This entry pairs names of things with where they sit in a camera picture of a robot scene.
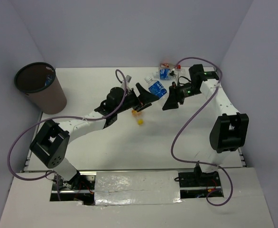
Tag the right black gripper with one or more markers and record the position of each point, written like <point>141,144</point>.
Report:
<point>175,96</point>

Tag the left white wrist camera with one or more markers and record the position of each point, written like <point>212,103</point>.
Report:
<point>126,83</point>

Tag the silver foil tape sheet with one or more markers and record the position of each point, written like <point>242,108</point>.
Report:
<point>136,188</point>

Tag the blue label bottle at back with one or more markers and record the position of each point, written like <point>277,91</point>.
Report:
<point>162,74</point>

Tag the brown round waste bin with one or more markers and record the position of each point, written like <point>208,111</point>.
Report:
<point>30,81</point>

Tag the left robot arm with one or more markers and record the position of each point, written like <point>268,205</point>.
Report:
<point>51,141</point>

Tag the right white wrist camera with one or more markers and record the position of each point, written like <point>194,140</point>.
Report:
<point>175,74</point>

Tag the orange label bottle yellow cap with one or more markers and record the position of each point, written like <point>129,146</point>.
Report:
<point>138,117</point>

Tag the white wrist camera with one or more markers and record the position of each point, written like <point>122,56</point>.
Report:
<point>175,74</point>
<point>126,83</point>

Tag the red label bottle red cap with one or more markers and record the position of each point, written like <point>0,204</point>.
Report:
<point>169,66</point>

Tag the blue label bottle white cap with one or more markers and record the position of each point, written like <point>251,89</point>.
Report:
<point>156,88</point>

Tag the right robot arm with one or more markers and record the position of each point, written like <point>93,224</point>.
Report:
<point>230,127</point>

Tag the metal base rail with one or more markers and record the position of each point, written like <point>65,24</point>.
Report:
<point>84,193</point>

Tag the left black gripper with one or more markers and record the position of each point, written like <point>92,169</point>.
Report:
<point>144,99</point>

